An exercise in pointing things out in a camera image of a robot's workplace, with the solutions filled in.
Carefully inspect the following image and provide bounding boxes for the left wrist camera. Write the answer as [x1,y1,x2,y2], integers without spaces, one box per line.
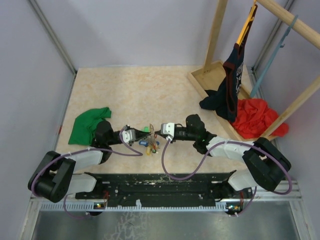
[119,126,137,145]

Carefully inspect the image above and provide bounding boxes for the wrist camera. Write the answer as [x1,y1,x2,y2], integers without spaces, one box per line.
[160,122,175,141]
[119,126,137,145]

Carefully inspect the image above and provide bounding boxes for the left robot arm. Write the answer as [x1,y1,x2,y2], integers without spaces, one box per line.
[27,120,151,203]

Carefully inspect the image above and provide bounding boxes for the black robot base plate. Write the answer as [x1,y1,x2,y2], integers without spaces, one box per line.
[75,173,248,203]

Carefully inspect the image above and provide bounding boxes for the large metal keyring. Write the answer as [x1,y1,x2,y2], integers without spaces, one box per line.
[148,123,157,142]

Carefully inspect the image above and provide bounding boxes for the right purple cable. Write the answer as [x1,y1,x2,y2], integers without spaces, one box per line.
[161,136,293,218]

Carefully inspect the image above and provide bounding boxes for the bunch of tagged keys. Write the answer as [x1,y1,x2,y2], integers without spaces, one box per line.
[139,126,160,156]

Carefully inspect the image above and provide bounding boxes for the wooden clothes rack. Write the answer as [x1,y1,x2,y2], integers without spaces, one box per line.
[187,0,320,141]

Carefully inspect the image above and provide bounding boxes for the blue clothes hanger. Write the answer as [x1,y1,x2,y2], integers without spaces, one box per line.
[249,14,299,98]

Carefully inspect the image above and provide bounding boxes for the purple cable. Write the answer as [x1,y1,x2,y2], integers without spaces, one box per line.
[31,128,144,219]
[161,136,293,218]

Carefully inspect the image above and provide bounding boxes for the red cloth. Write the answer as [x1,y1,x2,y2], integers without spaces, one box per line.
[231,98,279,139]

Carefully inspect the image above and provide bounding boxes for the green cloth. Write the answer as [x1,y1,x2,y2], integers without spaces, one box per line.
[68,107,112,146]

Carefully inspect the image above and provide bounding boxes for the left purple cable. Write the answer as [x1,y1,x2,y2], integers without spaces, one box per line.
[31,128,144,219]

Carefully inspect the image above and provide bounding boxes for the aluminium frame rail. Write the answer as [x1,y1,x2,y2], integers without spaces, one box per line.
[39,182,302,215]

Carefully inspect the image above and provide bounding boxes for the yellow clothes hanger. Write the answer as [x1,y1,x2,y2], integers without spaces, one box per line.
[236,0,258,46]

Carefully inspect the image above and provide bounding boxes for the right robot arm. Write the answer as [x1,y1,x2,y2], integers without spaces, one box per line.
[156,114,292,198]

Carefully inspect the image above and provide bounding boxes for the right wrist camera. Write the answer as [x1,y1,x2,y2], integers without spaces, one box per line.
[160,122,175,141]

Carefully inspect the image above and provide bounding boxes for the dark navy jersey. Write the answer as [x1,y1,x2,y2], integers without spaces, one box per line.
[199,42,251,123]

